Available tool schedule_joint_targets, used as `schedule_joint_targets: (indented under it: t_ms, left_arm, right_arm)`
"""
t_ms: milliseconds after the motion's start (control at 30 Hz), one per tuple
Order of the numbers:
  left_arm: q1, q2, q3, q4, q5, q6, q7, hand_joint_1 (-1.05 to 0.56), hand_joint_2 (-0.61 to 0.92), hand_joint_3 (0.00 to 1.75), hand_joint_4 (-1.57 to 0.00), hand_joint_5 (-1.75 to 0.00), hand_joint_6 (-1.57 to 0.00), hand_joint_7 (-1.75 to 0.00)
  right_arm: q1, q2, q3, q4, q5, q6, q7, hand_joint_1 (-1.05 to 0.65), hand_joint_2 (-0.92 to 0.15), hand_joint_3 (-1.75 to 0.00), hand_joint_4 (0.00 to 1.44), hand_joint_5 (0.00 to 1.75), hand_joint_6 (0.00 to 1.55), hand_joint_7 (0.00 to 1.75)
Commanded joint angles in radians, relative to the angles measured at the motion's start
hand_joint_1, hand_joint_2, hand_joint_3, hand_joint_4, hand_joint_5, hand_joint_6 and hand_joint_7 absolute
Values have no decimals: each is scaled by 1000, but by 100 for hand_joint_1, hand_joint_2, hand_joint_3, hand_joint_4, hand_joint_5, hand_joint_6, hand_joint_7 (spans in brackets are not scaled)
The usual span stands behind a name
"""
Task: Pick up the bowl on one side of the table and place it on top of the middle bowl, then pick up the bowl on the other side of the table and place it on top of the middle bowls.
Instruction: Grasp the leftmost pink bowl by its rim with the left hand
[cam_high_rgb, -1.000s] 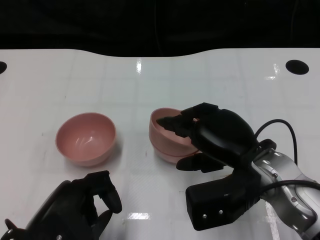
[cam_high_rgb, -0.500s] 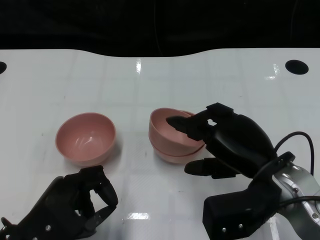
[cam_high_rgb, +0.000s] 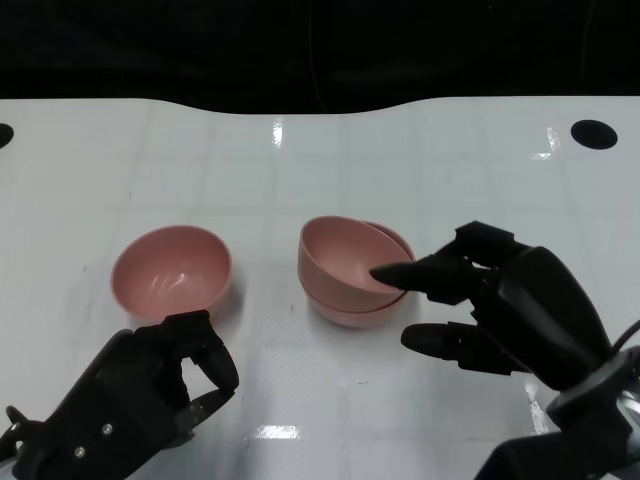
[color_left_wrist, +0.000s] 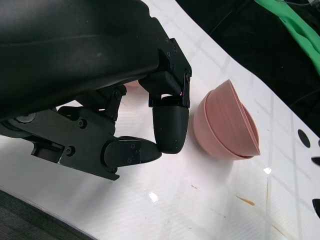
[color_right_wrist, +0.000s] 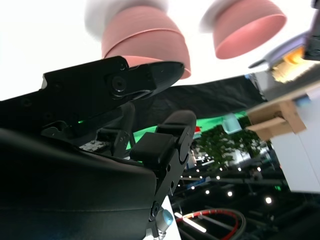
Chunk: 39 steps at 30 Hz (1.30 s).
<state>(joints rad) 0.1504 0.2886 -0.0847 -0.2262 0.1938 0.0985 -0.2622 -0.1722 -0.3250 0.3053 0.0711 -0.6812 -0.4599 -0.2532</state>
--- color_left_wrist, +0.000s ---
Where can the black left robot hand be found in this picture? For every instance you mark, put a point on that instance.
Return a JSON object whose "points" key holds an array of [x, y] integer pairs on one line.
{"points": [[62, 50]]}

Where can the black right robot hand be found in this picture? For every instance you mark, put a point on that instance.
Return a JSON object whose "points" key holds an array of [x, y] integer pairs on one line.
{"points": [[317, 160]]}

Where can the pink plastic bowl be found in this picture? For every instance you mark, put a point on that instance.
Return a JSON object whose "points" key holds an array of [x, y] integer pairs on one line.
{"points": [[240, 117], [205, 130], [131, 84]]}

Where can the black round table grommet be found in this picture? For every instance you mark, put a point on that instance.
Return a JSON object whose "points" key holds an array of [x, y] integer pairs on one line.
{"points": [[303, 138]]}

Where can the green cloth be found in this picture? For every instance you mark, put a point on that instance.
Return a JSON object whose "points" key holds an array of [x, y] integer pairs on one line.
{"points": [[300, 32]]}

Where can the black backdrop cloth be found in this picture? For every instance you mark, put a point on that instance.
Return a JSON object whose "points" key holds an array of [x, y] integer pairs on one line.
{"points": [[250, 50]]}

